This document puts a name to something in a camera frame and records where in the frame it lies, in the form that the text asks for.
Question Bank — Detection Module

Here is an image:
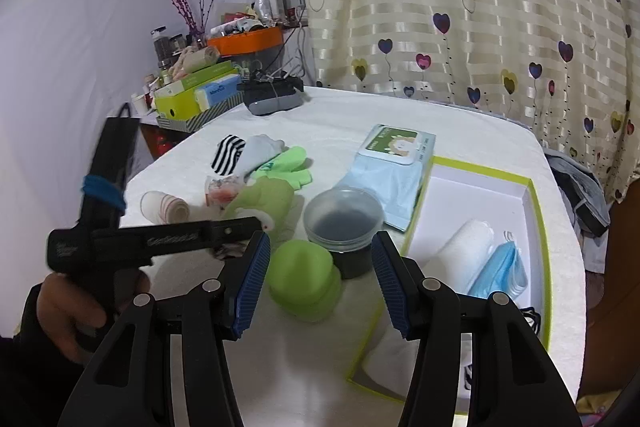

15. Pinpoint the blue white tissue pack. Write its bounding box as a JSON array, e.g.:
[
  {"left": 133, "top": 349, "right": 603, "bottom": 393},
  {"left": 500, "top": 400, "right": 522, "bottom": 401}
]
[{"left": 194, "top": 76, "right": 241, "bottom": 110}]

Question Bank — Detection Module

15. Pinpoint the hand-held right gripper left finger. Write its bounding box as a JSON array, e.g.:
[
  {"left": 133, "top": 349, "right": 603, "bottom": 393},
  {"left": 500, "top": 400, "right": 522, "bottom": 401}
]
[{"left": 55, "top": 229, "right": 272, "bottom": 427}]

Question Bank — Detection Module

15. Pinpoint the grey pouch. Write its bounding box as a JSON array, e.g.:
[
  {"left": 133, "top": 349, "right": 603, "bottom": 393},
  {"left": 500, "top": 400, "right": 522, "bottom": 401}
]
[{"left": 247, "top": 89, "right": 304, "bottom": 116}]

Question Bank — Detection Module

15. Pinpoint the person's left forearm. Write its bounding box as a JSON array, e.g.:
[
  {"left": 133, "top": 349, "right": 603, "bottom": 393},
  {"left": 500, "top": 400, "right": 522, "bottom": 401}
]
[{"left": 0, "top": 282, "right": 96, "bottom": 427}]

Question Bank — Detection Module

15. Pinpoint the brown wooden wardrobe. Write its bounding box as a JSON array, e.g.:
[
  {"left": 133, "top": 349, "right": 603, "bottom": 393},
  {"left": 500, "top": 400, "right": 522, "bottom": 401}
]
[{"left": 580, "top": 177, "right": 640, "bottom": 398}]

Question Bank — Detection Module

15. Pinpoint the dark jar with frosted lid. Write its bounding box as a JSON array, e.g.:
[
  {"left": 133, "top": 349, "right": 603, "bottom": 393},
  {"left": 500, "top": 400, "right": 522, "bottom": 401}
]
[{"left": 303, "top": 187, "right": 385, "bottom": 280}]

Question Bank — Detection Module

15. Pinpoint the heart print curtain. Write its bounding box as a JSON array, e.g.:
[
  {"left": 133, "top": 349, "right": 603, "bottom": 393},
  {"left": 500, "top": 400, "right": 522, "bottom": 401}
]
[{"left": 292, "top": 0, "right": 640, "bottom": 208}]

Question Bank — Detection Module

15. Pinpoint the white pink printed sock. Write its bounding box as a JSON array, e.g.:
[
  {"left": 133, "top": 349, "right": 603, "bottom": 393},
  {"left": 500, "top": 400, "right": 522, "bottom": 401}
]
[{"left": 204, "top": 173, "right": 248, "bottom": 208}]

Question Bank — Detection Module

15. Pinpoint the grey-blue jacket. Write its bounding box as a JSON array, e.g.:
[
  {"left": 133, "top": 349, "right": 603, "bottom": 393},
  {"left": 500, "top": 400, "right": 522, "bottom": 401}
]
[{"left": 545, "top": 149, "right": 611, "bottom": 238}]

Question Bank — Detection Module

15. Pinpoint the red-brown wooden cabinet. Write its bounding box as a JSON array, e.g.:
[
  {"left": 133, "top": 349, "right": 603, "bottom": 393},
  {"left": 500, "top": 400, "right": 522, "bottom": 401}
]
[{"left": 140, "top": 124, "right": 186, "bottom": 168}]

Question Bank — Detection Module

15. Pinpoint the orange tray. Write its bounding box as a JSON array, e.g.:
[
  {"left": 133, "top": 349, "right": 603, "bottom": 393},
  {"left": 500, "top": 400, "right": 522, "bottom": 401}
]
[{"left": 206, "top": 27, "right": 284, "bottom": 56}]

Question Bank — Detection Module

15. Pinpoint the pale blue wet wipes pack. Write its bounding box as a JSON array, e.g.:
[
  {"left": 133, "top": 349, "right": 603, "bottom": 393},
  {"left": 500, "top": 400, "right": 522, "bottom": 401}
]
[{"left": 336, "top": 123, "right": 437, "bottom": 233}]

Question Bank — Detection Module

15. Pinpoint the green cream jar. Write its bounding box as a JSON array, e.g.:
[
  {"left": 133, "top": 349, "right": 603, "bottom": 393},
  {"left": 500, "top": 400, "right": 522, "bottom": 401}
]
[{"left": 266, "top": 239, "right": 343, "bottom": 323}]

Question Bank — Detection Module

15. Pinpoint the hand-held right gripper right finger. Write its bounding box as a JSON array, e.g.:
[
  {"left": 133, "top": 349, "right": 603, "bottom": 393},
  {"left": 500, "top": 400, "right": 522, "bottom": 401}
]
[{"left": 371, "top": 229, "right": 583, "bottom": 427}]

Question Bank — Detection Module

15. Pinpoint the green cardboard box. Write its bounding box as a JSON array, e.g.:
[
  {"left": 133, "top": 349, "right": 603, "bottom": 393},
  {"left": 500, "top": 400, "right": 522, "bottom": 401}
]
[{"left": 154, "top": 61, "right": 238, "bottom": 120}]

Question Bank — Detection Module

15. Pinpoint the light grey-blue sock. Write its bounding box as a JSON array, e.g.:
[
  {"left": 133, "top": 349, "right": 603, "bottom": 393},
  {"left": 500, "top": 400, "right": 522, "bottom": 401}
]
[{"left": 235, "top": 134, "right": 286, "bottom": 180}]

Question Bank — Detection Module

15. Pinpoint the green-edged white box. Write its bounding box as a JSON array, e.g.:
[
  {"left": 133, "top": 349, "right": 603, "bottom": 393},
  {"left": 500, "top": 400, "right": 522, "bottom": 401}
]
[{"left": 346, "top": 155, "right": 553, "bottom": 415}]

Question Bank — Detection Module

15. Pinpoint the pink striped sock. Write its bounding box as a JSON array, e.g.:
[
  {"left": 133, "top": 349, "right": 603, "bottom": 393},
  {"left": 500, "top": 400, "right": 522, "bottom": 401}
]
[{"left": 140, "top": 191, "right": 191, "bottom": 224}]

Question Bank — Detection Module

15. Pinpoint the white towel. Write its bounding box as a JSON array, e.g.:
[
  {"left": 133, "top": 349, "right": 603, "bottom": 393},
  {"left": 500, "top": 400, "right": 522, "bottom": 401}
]
[{"left": 422, "top": 218, "right": 496, "bottom": 295}]

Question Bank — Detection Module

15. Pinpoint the colourful printed cloth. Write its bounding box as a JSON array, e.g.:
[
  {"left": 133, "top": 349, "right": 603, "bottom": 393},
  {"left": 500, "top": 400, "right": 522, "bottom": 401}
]
[{"left": 575, "top": 389, "right": 626, "bottom": 427}]

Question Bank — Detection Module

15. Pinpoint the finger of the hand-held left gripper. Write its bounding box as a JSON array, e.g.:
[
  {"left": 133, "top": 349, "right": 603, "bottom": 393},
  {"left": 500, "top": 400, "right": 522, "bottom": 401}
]
[{"left": 150, "top": 216, "right": 265, "bottom": 254}]

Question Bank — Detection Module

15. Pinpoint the glass jar with black lid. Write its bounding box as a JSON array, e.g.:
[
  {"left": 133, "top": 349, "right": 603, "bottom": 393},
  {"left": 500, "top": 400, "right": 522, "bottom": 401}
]
[{"left": 150, "top": 26, "right": 171, "bottom": 68}]

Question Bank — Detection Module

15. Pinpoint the striped pattern box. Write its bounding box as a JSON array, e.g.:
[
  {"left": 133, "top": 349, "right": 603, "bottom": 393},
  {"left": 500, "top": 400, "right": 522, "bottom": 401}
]
[{"left": 156, "top": 99, "right": 246, "bottom": 132}]

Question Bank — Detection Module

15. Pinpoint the beige rolled cloth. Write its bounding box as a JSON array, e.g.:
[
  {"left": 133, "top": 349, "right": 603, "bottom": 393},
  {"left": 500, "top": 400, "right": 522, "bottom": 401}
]
[{"left": 172, "top": 46, "right": 221, "bottom": 75}]

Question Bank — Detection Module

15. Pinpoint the blue face mask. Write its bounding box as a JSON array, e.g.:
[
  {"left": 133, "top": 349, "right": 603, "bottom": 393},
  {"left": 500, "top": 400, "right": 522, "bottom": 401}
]
[{"left": 467, "top": 231, "right": 530, "bottom": 300}]

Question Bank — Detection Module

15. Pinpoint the person's left hand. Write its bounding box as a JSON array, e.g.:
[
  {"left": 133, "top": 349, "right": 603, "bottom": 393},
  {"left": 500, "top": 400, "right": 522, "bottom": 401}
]
[{"left": 37, "top": 269, "right": 151, "bottom": 365}]

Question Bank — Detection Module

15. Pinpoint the green glove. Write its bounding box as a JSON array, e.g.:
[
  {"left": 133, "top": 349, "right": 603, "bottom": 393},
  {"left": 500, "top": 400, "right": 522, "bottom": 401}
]
[{"left": 250, "top": 146, "right": 313, "bottom": 192}]

